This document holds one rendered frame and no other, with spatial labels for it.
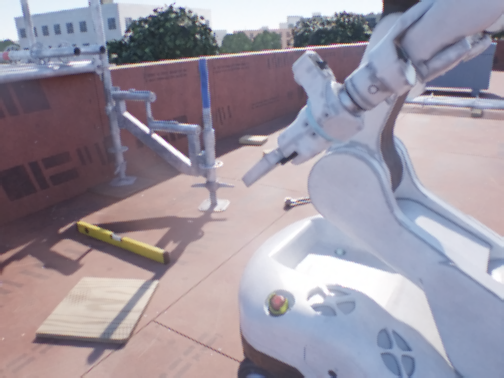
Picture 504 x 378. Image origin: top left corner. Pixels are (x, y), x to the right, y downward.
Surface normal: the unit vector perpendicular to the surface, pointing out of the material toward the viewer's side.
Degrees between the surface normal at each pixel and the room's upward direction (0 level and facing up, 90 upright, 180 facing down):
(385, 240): 89
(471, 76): 90
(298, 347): 90
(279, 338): 90
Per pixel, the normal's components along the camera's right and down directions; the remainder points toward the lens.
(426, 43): -0.66, 0.51
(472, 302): -0.55, 0.30
